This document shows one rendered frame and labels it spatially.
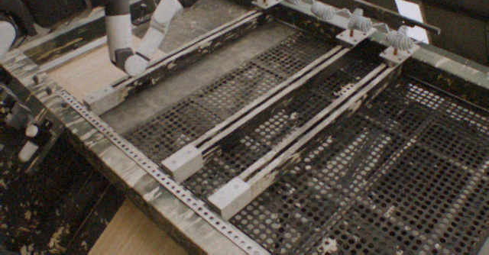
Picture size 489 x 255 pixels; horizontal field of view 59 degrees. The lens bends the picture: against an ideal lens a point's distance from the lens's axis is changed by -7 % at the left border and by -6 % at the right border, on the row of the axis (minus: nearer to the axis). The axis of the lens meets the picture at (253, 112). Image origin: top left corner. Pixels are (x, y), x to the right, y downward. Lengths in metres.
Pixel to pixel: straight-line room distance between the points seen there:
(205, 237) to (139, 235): 0.47
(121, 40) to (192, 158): 0.49
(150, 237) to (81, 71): 0.86
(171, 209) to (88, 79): 0.89
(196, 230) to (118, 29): 0.75
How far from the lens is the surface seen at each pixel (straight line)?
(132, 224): 1.78
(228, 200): 1.38
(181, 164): 1.50
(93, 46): 2.31
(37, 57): 2.46
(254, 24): 2.33
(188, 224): 1.37
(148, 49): 1.72
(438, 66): 2.01
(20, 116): 1.92
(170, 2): 1.72
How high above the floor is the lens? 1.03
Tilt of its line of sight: 8 degrees up
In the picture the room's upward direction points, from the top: 35 degrees clockwise
